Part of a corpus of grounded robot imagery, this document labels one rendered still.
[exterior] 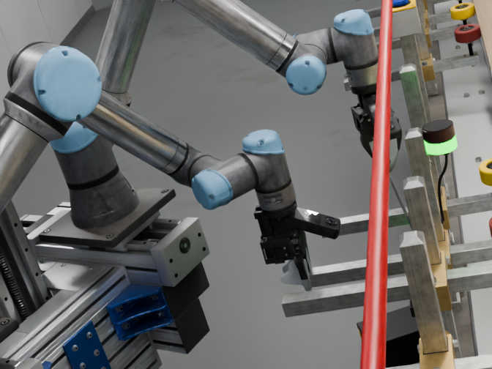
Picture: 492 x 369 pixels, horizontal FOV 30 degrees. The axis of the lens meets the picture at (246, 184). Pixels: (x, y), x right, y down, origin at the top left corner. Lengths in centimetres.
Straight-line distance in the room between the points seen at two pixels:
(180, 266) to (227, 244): 210
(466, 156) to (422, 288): 148
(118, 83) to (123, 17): 15
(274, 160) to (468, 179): 101
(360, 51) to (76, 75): 66
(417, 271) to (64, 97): 62
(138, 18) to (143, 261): 51
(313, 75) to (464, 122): 131
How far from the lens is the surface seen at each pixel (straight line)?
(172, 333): 202
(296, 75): 179
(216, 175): 173
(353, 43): 192
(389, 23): 61
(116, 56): 199
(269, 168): 177
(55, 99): 151
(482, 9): 319
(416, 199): 157
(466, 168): 274
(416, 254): 133
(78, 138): 192
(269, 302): 352
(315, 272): 191
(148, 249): 193
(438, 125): 180
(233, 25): 179
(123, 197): 198
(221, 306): 360
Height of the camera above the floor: 181
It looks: 24 degrees down
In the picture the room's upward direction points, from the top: 17 degrees counter-clockwise
